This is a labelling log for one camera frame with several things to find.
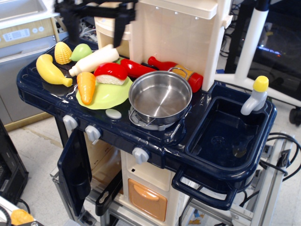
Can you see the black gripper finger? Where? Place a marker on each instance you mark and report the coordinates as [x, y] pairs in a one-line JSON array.
[[120, 30], [71, 22]]

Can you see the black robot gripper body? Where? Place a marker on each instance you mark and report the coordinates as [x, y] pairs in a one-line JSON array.
[[122, 11]]

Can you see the yellow toy banana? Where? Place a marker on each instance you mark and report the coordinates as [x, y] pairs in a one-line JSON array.
[[51, 73]]

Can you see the stainless steel pot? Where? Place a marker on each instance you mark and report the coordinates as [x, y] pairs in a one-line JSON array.
[[160, 97]]

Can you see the green toy pear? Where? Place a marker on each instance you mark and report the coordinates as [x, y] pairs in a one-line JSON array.
[[81, 51]]

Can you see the cream toy bottle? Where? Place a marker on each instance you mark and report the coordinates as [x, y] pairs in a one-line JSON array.
[[89, 63]]

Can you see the yellow toy corn cob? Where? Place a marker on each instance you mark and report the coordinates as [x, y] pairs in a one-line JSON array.
[[62, 53]]

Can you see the red toy chili pepper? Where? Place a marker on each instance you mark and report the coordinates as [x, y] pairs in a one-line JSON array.
[[134, 70]]

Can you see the red white toy sushi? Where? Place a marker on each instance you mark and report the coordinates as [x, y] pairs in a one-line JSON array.
[[110, 73]]

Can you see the orange toy carrot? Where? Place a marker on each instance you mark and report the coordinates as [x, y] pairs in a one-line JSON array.
[[86, 86]]

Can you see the cream toy kitchen tower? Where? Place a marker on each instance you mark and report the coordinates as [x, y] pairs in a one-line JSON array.
[[187, 32]]

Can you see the light green toy plate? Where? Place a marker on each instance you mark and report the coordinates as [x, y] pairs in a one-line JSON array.
[[107, 96]]

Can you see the grey oval button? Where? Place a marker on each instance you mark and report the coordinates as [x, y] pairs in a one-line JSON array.
[[113, 114]]

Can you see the red toy ketchup bottle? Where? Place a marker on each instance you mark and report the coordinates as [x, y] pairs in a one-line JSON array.
[[194, 79]]

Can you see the left grey stove knob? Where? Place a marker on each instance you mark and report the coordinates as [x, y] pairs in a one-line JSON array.
[[69, 122]]

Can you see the grey stove knob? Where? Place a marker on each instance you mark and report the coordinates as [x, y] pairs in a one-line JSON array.
[[69, 122], [140, 155], [93, 134]]

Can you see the middle grey stove knob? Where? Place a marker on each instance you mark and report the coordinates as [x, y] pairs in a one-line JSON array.
[[93, 134]]

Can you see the right grey stove knob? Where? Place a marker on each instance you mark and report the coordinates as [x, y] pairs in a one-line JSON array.
[[140, 155]]

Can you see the navy oven door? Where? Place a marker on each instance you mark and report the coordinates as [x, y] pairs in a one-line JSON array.
[[75, 172]]

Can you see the navy toy kitchen counter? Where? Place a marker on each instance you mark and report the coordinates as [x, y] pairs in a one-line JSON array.
[[213, 138]]

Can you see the grey yellow toy faucet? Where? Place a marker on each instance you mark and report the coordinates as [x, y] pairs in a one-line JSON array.
[[258, 96]]

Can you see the black computer case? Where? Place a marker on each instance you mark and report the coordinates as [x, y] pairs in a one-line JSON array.
[[13, 174]]

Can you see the orange toy drawer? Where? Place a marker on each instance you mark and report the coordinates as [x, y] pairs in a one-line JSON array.
[[147, 200]]

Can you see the black caster wheel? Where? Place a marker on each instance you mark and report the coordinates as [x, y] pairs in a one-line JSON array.
[[295, 116]]

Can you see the yellow object bottom left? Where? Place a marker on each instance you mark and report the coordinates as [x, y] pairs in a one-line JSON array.
[[20, 216]]

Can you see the white stand frame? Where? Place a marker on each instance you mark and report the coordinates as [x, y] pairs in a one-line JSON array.
[[267, 41]]

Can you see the black oven door handle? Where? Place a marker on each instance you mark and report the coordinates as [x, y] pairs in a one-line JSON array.
[[106, 197]]

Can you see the aluminium frame cart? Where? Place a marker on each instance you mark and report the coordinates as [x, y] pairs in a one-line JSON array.
[[109, 161]]

